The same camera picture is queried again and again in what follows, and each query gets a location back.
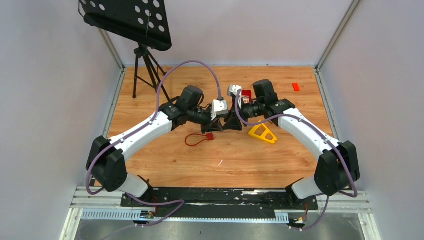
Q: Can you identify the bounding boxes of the red cable lock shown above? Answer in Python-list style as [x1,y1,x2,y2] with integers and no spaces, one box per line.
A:
[184,132,215,147]

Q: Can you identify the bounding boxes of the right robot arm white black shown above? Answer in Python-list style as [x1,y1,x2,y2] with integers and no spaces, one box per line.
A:
[226,79,360,209]

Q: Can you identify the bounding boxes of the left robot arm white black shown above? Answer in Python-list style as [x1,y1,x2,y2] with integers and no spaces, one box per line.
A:
[86,85,228,207]

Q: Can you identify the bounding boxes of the yellow triangular plastic piece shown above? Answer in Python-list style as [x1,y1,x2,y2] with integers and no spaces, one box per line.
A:
[248,123,278,144]

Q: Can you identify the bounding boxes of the red toy brick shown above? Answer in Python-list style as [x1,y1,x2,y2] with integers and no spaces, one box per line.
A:
[241,89,253,104]

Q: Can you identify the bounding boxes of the small red block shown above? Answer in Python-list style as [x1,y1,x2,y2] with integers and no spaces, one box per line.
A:
[292,82,301,92]

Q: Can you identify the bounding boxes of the black music stand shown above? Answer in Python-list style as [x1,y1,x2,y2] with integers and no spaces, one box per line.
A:
[78,0,172,100]

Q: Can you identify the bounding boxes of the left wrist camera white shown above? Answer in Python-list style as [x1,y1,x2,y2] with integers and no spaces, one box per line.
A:
[211,99,229,120]

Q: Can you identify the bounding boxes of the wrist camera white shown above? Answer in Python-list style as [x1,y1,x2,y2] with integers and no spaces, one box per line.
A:
[227,84,242,98]
[211,99,229,120]

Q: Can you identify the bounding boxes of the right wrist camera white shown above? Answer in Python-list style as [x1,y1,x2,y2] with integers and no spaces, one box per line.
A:
[227,84,242,98]

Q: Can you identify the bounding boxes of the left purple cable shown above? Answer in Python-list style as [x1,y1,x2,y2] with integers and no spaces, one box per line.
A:
[76,60,224,233]

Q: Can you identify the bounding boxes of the purple cable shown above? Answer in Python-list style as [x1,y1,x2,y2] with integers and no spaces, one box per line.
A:
[76,60,224,233]
[234,89,359,232]

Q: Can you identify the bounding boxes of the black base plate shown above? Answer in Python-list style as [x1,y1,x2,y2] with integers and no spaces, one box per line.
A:
[141,187,319,219]

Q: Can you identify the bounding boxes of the slotted cable duct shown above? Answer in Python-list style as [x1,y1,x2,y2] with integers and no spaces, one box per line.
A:
[81,209,290,223]

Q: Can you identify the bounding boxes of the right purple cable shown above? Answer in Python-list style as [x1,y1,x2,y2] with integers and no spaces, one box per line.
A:
[234,89,359,232]

